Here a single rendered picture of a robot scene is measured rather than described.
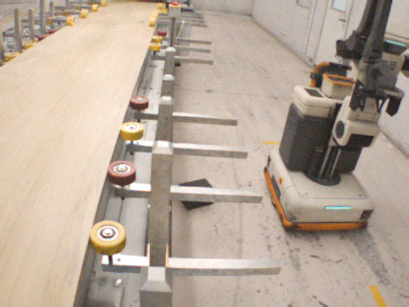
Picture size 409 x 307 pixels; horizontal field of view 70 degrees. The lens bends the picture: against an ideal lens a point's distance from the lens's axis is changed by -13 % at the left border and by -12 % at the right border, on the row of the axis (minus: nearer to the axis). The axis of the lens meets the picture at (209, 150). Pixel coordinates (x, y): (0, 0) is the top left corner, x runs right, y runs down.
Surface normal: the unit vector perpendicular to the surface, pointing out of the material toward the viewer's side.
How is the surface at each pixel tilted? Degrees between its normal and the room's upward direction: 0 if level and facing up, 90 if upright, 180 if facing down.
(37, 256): 0
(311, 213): 90
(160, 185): 90
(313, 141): 90
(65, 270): 0
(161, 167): 90
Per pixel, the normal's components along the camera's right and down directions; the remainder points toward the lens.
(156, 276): 0.12, -0.85
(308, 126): 0.08, 0.52
